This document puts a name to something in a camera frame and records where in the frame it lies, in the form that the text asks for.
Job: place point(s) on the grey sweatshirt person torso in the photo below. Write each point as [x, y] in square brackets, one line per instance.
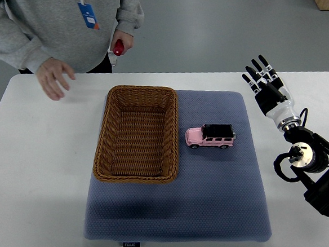
[32, 31]

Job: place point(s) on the black mat label tag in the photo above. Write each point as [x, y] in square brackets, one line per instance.
[131, 244]

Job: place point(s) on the blue-grey padded mat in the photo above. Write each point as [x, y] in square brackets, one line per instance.
[217, 195]

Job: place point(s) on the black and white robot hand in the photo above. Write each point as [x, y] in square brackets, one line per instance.
[272, 96]

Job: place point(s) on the person's right hand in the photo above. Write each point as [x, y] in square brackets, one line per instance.
[50, 77]

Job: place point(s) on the brown wicker basket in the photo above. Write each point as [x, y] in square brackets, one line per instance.
[139, 136]

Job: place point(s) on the pink toy car black roof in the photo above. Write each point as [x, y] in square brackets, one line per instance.
[210, 135]

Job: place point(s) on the person's left hand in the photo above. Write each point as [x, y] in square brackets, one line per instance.
[127, 39]

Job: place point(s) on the blue ID badge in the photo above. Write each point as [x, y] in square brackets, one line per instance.
[88, 16]

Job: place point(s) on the red handheld device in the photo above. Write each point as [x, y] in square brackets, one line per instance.
[118, 47]

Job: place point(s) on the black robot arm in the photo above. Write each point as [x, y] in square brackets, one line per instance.
[307, 161]

